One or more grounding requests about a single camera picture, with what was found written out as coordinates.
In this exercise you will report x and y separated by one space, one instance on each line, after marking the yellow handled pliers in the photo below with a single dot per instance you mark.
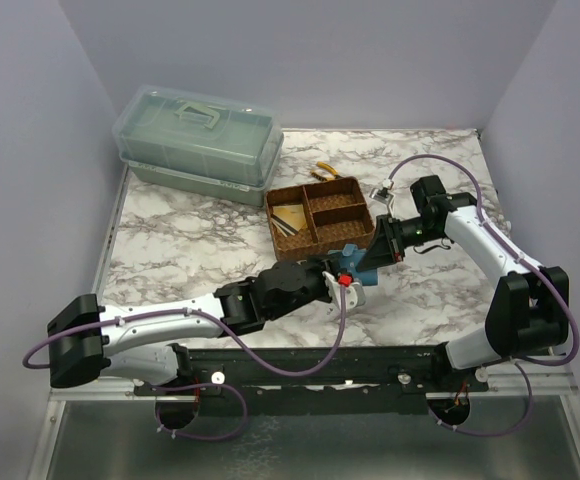
324 172

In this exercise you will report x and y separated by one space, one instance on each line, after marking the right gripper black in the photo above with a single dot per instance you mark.
393 239

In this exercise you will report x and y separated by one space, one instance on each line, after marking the blue leather card holder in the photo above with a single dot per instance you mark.
348 259

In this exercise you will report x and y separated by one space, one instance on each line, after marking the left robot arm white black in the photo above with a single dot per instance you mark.
88 340

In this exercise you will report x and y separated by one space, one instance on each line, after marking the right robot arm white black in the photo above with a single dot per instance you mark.
526 313

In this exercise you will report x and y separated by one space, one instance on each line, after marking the brown woven divided basket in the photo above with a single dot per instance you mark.
336 212

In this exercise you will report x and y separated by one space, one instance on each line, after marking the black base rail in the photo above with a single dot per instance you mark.
357 380

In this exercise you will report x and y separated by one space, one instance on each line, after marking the green plastic storage box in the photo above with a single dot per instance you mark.
201 144

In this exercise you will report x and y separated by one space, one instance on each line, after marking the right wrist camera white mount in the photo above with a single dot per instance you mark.
384 195

